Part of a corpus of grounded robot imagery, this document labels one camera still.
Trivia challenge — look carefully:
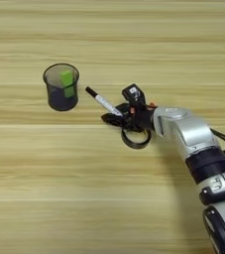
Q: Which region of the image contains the white marker with black cap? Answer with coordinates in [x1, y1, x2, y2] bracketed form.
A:
[84, 85, 124, 117]

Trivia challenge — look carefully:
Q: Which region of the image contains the black mesh pen cup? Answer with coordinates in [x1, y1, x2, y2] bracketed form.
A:
[43, 63, 80, 112]

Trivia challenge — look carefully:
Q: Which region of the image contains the green eraser block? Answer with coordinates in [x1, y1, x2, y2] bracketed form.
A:
[59, 69, 75, 99]

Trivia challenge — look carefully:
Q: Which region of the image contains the black tape roll yellow core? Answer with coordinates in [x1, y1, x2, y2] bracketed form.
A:
[120, 127, 153, 150]

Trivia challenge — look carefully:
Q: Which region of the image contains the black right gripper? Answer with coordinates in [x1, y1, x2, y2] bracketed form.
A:
[100, 102, 156, 134]

